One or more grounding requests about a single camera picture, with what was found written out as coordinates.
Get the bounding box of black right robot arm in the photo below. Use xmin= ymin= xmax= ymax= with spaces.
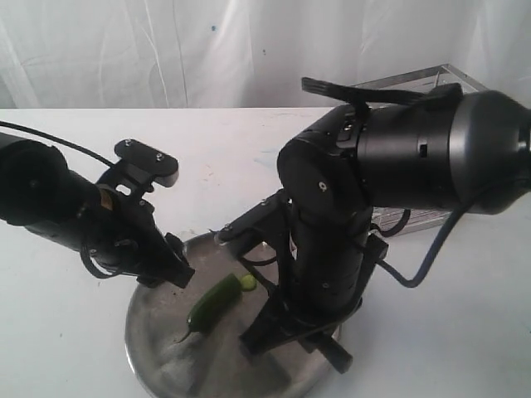
xmin=241 ymin=78 xmax=530 ymax=372

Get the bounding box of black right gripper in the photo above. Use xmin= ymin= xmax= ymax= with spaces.
xmin=240 ymin=197 xmax=387 ymax=374

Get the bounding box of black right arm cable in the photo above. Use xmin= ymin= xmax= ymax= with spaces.
xmin=373 ymin=182 xmax=531 ymax=289

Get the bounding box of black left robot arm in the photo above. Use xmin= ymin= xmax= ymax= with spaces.
xmin=1 ymin=133 xmax=194 ymax=288

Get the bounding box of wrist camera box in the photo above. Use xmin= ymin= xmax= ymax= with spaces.
xmin=216 ymin=190 xmax=288 ymax=254
xmin=114 ymin=138 xmax=179 ymax=187

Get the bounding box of green cucumber piece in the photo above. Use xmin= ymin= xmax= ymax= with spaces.
xmin=175 ymin=274 xmax=242 ymax=343

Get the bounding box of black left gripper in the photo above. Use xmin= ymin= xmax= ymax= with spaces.
xmin=74 ymin=165 xmax=195 ymax=289

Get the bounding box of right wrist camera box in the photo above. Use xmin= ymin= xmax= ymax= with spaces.
xmin=216 ymin=190 xmax=288 ymax=254

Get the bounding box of wire metal utensil rack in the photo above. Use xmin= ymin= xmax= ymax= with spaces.
xmin=352 ymin=62 xmax=489 ymax=237

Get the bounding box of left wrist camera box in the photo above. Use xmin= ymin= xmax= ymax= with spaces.
xmin=114 ymin=138 xmax=179 ymax=187

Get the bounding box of cut cucumber end piece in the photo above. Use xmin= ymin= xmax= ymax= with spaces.
xmin=240 ymin=274 xmax=258 ymax=292

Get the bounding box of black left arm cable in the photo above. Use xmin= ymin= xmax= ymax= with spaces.
xmin=0 ymin=120 xmax=113 ymax=167

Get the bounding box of round stainless steel plate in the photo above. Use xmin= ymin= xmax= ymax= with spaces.
xmin=124 ymin=233 xmax=333 ymax=397

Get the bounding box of white backdrop curtain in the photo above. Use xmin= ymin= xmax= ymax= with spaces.
xmin=1 ymin=1 xmax=530 ymax=109

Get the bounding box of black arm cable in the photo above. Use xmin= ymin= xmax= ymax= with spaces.
xmin=0 ymin=120 xmax=113 ymax=167
xmin=373 ymin=182 xmax=531 ymax=289

